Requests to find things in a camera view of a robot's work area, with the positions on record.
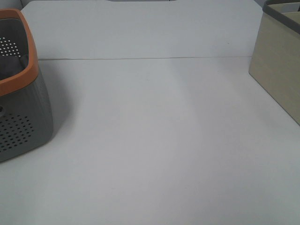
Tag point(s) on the dark grey towel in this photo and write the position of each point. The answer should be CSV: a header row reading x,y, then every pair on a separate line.
x,y
12,65

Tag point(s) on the grey basket with orange rim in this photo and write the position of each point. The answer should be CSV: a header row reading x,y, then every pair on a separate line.
x,y
26,120

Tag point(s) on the beige fabric storage box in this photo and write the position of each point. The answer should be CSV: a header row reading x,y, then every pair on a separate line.
x,y
275,63

